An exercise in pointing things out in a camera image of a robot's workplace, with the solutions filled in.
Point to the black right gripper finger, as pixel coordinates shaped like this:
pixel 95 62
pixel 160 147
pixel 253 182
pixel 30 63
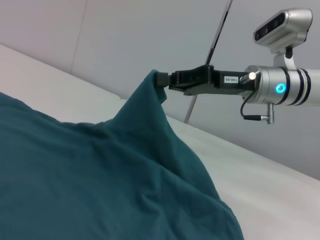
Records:
pixel 163 79

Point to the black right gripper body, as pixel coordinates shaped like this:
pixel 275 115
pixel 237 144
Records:
pixel 205 83

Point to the teal blue shirt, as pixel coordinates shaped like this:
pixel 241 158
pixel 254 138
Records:
pixel 87 175

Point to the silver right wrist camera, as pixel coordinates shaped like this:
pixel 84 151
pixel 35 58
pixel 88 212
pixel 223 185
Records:
pixel 282 27

